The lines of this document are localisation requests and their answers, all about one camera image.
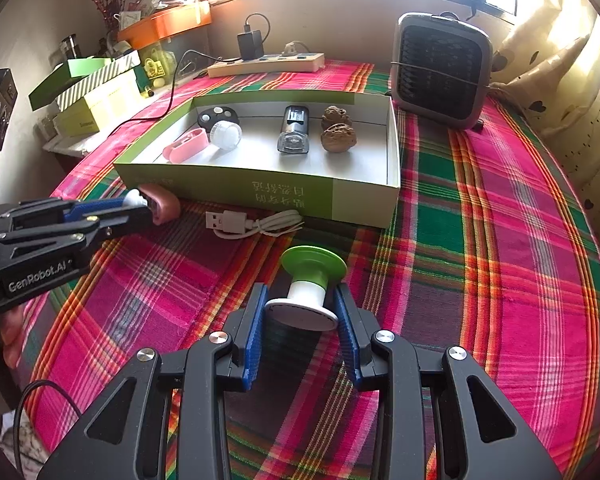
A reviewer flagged green white cardboard tray box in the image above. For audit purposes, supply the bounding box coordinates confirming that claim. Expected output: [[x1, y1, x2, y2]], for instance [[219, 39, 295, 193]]
[[114, 90, 401, 228]]

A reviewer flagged white usb cable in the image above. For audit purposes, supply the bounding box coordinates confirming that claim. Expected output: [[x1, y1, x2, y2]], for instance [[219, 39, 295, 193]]
[[204, 208, 306, 241]]

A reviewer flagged cream patterned curtain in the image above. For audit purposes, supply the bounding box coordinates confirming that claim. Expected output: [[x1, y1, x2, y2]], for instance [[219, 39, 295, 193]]
[[486, 0, 600, 256]]

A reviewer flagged pale yellow box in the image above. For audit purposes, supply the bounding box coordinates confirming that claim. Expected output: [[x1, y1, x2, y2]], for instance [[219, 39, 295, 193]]
[[53, 70, 145, 138]]

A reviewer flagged yellow green jar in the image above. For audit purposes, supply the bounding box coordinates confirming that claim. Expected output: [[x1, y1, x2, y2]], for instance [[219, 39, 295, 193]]
[[140, 42, 178, 89]]

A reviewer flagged pink oval case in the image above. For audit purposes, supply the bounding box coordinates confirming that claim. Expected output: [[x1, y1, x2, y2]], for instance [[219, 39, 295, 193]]
[[122, 183, 181, 226]]

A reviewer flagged beige power strip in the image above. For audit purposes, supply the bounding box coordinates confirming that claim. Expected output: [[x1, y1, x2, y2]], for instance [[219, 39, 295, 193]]
[[207, 53, 325, 78]]

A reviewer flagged orange tray shelf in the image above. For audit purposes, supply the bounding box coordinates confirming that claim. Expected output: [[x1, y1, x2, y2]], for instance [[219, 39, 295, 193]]
[[117, 1, 212, 50]]

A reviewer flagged black rectangular stamp device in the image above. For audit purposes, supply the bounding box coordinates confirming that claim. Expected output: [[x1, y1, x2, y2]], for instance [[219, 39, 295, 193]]
[[277, 105, 310, 155]]

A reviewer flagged white plug in strip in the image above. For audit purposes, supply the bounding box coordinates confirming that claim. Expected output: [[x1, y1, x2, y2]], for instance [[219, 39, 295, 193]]
[[282, 41, 298, 56]]

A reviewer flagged black round key fob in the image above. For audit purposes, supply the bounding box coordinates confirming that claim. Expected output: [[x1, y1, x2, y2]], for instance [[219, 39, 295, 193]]
[[197, 106, 239, 133]]

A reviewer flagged black power cable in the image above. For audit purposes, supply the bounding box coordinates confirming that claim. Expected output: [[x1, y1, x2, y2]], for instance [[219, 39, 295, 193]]
[[107, 12, 272, 139]]

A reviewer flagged green striped gift box lid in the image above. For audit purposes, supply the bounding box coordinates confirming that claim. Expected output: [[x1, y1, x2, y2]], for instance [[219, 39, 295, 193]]
[[29, 50, 140, 112]]

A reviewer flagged white round ball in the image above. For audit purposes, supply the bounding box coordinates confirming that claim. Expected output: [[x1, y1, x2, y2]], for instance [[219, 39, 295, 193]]
[[209, 120, 242, 152]]

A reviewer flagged brown wrinkled walnut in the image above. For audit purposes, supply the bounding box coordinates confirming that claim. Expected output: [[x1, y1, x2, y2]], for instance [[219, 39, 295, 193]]
[[321, 105, 352, 130]]

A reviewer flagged green white spool stand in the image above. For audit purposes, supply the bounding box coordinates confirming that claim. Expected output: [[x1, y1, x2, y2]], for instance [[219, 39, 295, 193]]
[[265, 245, 348, 332]]

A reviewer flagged white mug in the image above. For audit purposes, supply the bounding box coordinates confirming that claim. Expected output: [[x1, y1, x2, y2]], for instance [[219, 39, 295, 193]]
[[114, 10, 142, 30]]

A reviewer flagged grey black desk heater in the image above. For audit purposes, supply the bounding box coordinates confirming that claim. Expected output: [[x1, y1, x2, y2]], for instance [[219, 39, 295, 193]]
[[390, 12, 493, 129]]

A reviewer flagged pink case in tray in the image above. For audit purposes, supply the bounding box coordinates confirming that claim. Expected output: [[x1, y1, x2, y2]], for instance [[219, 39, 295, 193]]
[[162, 128, 209, 164]]

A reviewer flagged black power adapter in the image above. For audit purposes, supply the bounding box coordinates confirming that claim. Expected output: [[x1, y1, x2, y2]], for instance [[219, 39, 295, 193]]
[[237, 24, 264, 61]]

